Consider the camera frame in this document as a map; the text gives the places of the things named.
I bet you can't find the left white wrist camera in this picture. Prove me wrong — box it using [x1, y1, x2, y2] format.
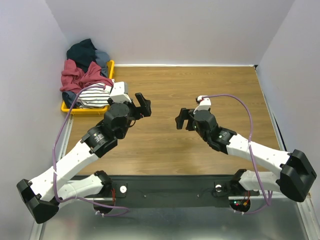
[110, 81, 132, 103]

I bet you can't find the aluminium frame rail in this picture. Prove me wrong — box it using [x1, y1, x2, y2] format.
[56, 115, 74, 161]

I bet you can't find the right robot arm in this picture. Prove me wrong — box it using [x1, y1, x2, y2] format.
[175, 108, 317, 202]

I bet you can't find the dark navy tank top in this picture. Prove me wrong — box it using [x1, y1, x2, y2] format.
[66, 38, 97, 73]

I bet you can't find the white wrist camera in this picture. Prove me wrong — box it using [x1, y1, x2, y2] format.
[110, 81, 132, 103]
[193, 95, 211, 114]

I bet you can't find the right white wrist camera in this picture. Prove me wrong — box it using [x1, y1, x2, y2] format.
[193, 95, 211, 114]

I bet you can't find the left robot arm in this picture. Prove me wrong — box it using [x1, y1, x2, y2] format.
[16, 92, 152, 224]

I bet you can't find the yellow plastic bin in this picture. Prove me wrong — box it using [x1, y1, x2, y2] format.
[60, 60, 115, 115]

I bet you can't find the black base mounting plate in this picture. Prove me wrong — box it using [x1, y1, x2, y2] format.
[110, 174, 259, 209]

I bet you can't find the maroon tank top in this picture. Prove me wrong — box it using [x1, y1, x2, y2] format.
[59, 59, 114, 94]

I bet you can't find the grey blue tank top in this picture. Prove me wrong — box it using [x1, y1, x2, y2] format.
[95, 49, 111, 78]

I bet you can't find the black white striped tank top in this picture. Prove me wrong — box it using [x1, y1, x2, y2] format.
[77, 82, 113, 109]

